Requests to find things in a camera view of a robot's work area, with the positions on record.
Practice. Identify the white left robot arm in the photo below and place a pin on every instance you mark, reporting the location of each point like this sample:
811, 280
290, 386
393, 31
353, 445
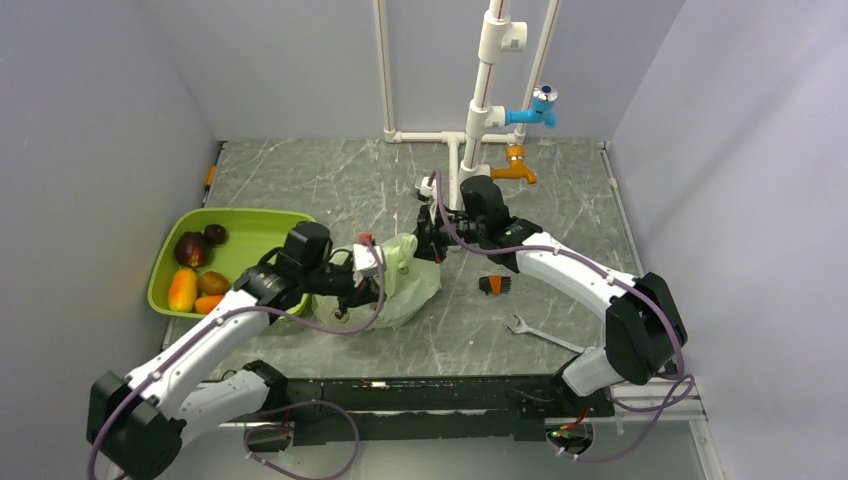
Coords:
141, 421

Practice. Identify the silver metal wrench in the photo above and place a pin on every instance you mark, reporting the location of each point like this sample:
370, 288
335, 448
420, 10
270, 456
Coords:
517, 325

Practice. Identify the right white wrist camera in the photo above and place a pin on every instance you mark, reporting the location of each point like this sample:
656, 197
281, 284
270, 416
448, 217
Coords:
426, 189

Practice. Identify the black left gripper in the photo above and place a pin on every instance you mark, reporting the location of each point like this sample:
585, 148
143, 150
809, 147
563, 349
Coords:
354, 300

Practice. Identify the orange plastic faucet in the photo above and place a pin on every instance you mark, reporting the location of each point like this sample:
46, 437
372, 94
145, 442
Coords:
516, 169

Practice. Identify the green plastic basin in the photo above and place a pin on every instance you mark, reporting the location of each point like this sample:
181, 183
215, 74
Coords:
251, 232

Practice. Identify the brown fake kiwi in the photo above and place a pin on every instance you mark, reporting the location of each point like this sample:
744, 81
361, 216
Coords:
212, 284

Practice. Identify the dark maroon fake plum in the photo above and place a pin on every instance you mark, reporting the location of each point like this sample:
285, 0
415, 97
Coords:
215, 235

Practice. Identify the light green plastic bag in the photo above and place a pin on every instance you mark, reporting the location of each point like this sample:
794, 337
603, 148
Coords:
411, 283

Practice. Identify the blue plastic faucet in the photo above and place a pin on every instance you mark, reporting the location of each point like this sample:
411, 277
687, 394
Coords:
540, 110

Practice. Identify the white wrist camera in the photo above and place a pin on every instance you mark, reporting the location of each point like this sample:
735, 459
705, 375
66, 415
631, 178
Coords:
368, 258
426, 189

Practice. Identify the black orange small tool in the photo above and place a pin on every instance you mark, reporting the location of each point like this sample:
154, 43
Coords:
495, 284

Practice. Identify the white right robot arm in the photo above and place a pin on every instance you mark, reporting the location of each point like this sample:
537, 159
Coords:
642, 326

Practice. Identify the orange fake carrot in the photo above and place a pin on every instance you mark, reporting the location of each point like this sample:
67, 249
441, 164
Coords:
207, 303

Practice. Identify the yellow orange fake mango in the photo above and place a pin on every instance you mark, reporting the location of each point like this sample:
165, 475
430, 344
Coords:
183, 291

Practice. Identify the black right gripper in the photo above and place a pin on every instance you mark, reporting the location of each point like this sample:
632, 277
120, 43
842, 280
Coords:
428, 240

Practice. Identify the dark red fake apple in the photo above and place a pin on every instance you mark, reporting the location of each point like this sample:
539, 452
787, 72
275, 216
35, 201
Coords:
191, 250

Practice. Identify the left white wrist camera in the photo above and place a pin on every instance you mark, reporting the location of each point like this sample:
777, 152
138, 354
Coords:
368, 258

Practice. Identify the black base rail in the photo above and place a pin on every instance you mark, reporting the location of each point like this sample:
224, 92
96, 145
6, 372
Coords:
523, 407

